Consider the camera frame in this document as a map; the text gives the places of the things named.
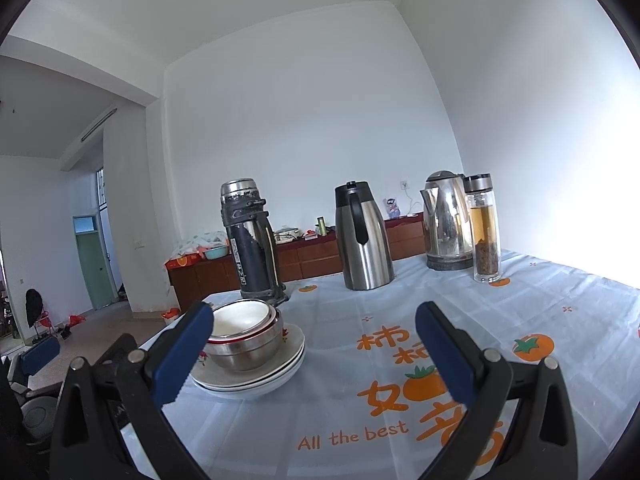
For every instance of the glass tea bottle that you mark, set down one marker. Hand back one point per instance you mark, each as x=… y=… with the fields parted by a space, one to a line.
x=482 y=230

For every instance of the red plastic bowl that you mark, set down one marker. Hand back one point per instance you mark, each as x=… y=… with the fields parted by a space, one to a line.
x=250 y=338

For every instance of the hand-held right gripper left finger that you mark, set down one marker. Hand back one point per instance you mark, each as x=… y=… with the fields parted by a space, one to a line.
x=182 y=355

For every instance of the brown wooden sideboard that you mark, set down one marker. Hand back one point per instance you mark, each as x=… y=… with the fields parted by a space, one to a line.
x=310 y=257

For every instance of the black jacket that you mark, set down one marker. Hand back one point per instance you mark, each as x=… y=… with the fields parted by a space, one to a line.
x=34 y=307

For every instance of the ceiling tube light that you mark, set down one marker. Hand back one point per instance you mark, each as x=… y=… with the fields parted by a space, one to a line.
x=99 y=125

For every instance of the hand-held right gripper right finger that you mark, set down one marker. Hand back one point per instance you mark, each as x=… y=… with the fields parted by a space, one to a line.
x=445 y=355

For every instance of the dark vacuum flask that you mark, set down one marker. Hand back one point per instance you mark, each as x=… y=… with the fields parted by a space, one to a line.
x=250 y=250

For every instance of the red flower white plate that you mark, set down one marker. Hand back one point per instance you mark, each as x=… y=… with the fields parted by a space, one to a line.
x=291 y=341

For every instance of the window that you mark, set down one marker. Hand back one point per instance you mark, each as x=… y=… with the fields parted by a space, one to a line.
x=100 y=187

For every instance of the white enamel bowl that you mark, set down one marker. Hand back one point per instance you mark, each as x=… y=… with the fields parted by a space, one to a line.
x=240 y=317

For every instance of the orange box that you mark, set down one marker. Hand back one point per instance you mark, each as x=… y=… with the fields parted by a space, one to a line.
x=185 y=261

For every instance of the white plastic bags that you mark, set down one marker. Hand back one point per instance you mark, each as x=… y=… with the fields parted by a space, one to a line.
x=200 y=241

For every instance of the teal basin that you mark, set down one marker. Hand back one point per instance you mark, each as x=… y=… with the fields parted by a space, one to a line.
x=216 y=253

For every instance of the green door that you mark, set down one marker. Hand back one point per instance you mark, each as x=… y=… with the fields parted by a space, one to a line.
x=95 y=270

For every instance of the steel electric kettle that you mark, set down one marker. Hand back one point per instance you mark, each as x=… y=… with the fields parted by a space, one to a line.
x=445 y=230

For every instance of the red plastic bag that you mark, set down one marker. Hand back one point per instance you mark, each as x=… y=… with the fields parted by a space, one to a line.
x=171 y=315
x=76 y=320

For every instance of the stainless steel bowl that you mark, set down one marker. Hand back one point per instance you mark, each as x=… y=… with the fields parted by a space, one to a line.
x=250 y=355

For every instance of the blue white package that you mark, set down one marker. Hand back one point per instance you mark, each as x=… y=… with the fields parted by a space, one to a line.
x=393 y=207

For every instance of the persimmon print tablecloth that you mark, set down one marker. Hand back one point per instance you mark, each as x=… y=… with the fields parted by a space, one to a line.
x=350 y=320

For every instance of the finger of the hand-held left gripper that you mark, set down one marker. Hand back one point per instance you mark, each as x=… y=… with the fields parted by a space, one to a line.
x=40 y=355
x=117 y=345

